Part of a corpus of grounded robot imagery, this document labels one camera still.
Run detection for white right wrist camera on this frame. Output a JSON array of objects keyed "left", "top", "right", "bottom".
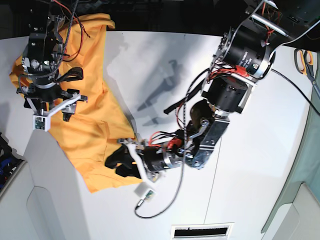
[{"left": 27, "top": 93, "right": 88, "bottom": 132}]

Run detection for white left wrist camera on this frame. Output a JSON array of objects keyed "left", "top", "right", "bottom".
[{"left": 117, "top": 138, "right": 165, "bottom": 206}]

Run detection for orange handled scissors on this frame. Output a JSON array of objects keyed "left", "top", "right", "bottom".
[{"left": 293, "top": 48, "right": 320, "bottom": 98}]

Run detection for blue black clutter bin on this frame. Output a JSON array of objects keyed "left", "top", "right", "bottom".
[{"left": 0, "top": 132, "right": 25, "bottom": 192}]

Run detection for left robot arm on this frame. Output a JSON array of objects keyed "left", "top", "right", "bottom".
[{"left": 105, "top": 0, "right": 320, "bottom": 180}]

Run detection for black cable on right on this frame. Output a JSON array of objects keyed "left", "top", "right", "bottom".
[{"left": 270, "top": 68, "right": 320, "bottom": 114}]

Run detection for orange yellow t-shirt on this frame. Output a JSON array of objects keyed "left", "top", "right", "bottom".
[{"left": 8, "top": 13, "right": 144, "bottom": 194}]

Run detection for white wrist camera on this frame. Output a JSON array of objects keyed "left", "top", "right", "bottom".
[
  {"left": 117, "top": 138, "right": 165, "bottom": 206},
  {"left": 27, "top": 93, "right": 88, "bottom": 132}
]

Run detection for white slotted vent plate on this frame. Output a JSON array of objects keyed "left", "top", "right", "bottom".
[{"left": 170, "top": 222, "right": 234, "bottom": 240}]

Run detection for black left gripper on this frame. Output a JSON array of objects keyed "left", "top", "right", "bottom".
[{"left": 104, "top": 145, "right": 183, "bottom": 179}]

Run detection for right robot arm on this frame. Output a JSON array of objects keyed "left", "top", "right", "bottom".
[{"left": 17, "top": 0, "right": 87, "bottom": 129}]

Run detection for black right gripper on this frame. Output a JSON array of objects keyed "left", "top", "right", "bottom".
[{"left": 16, "top": 67, "right": 83, "bottom": 122}]

